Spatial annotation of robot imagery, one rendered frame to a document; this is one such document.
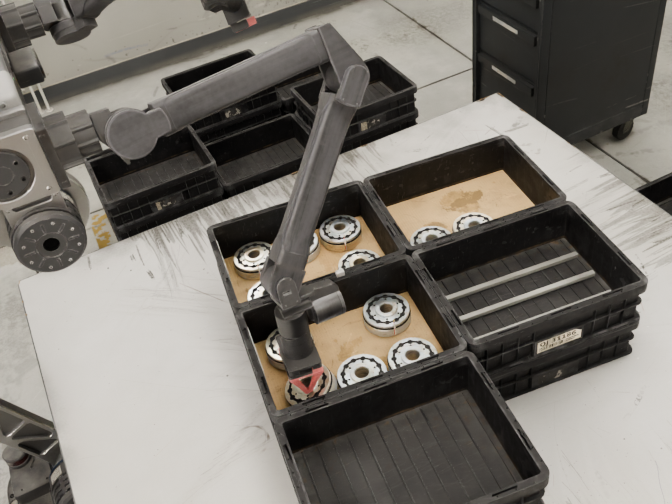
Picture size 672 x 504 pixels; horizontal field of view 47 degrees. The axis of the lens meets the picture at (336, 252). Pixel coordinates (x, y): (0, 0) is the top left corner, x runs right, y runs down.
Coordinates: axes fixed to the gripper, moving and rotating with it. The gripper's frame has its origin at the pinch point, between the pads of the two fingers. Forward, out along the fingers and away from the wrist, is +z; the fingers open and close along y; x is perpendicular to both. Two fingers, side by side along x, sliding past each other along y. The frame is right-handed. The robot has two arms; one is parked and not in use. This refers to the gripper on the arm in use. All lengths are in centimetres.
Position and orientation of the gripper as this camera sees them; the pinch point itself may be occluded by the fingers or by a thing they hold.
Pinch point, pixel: (304, 381)
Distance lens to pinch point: 153.0
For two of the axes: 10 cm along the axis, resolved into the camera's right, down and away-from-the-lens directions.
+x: -9.4, 2.8, -1.7
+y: -3.1, -5.7, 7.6
